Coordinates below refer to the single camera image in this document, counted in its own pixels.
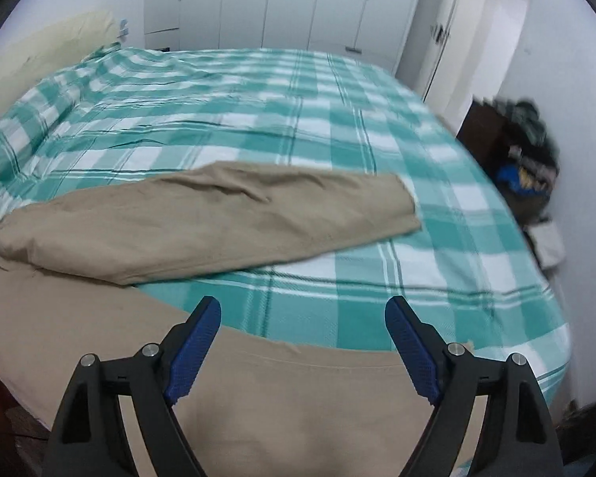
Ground beige khaki pants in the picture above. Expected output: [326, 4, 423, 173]
[0, 161, 428, 476]

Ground teal white plaid bedsheet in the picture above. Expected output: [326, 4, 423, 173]
[0, 45, 572, 398]

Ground cream pillow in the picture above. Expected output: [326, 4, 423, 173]
[0, 10, 119, 118]

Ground white door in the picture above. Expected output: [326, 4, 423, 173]
[416, 0, 487, 117]

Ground white wardrobe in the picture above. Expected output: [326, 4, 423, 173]
[144, 0, 419, 72]

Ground white box by wall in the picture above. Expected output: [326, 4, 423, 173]
[523, 220, 566, 271]

